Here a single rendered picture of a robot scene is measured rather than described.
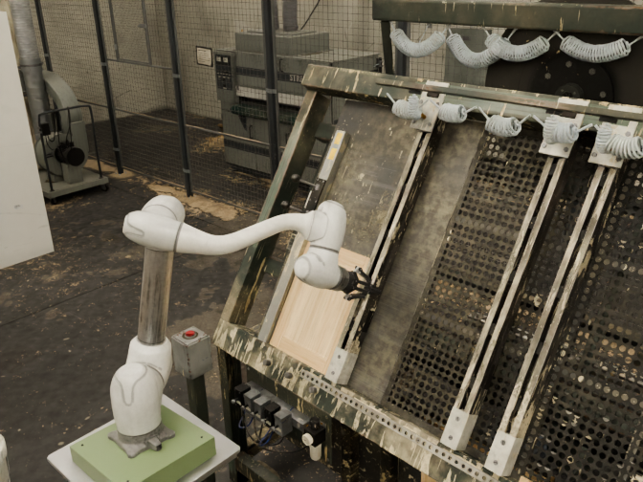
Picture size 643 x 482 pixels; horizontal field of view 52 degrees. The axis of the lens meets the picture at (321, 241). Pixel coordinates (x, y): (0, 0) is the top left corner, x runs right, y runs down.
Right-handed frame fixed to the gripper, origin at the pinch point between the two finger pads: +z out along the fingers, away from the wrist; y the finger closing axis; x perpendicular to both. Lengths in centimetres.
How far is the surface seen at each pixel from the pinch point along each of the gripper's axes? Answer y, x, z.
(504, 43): 112, 3, 29
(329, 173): 38, 45, 4
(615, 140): 67, -69, -11
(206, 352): -51, 63, -9
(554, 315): 14, -64, 6
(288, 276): -8.7, 46.0, 4.0
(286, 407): -57, 22, 5
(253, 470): -101, 56, 39
